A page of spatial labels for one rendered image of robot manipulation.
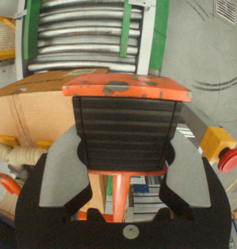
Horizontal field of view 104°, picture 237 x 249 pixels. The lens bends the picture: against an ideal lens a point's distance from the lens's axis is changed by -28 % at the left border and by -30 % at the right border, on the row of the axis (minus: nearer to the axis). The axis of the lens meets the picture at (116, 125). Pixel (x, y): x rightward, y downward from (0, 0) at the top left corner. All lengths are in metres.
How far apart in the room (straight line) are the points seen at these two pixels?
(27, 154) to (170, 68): 1.21
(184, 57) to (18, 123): 1.29
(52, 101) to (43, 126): 0.07
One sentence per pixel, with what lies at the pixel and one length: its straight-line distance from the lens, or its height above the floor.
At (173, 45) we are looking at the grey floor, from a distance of 1.28.
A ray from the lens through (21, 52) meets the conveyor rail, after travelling 0.79.
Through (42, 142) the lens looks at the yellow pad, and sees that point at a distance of 0.35.
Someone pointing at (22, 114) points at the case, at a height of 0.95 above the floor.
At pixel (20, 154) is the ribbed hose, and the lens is 0.30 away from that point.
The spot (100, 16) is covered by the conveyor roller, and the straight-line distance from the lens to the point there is 0.68.
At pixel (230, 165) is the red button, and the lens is 0.35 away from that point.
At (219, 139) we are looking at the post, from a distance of 0.33.
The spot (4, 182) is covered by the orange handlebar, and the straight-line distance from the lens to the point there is 0.33.
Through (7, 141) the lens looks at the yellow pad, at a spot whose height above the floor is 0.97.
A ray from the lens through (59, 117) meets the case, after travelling 0.29.
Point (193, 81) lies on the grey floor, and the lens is 1.40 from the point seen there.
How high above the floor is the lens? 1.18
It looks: 59 degrees down
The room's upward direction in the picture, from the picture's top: 176 degrees counter-clockwise
